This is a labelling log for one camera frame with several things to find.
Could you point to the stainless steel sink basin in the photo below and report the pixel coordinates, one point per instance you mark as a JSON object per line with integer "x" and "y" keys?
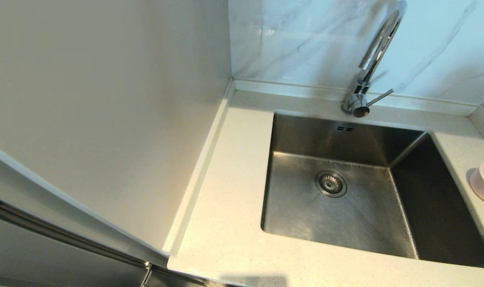
{"x": 361, "y": 223}

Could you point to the round metal drain strainer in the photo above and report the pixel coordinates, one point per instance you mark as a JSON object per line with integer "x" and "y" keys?
{"x": 330, "y": 183}

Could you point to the chrome gooseneck faucet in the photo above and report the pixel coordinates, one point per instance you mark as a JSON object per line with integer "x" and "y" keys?
{"x": 379, "y": 44}

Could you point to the white grey appliance door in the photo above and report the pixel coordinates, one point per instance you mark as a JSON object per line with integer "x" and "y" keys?
{"x": 34, "y": 255}

